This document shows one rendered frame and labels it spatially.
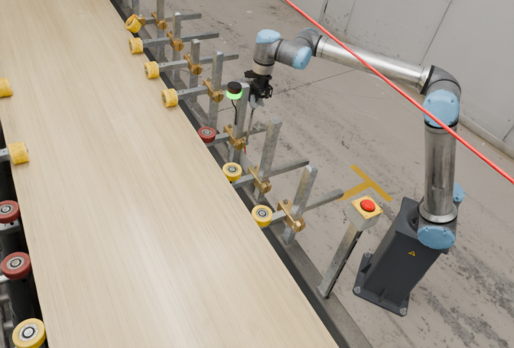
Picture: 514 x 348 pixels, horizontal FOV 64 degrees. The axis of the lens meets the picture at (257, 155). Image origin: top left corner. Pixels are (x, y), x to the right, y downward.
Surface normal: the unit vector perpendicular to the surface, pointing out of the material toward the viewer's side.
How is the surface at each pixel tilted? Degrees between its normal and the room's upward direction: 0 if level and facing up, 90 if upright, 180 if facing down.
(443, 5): 90
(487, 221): 0
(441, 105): 84
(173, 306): 0
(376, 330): 0
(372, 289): 90
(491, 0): 90
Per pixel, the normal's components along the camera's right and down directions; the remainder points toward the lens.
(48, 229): 0.15, -0.72
